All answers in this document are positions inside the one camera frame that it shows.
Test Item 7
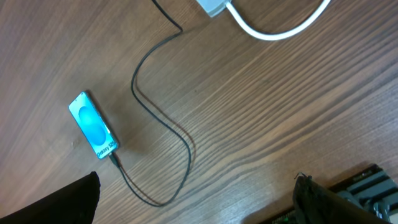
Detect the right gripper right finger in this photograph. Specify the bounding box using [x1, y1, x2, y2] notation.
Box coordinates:
[292, 172, 392, 224]

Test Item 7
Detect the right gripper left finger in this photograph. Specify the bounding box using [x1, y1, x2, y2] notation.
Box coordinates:
[1, 172, 100, 224]

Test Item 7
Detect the Galaxy smartphone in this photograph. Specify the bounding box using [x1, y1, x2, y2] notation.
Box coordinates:
[68, 91, 119, 159]

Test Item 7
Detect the black USB charging cable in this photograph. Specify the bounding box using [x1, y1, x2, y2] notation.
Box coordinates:
[108, 0, 192, 207]

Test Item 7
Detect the white power strip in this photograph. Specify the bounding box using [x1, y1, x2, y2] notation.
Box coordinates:
[197, 0, 230, 17]

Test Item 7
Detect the white power strip cord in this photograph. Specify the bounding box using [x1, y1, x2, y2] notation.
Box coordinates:
[225, 0, 332, 42]

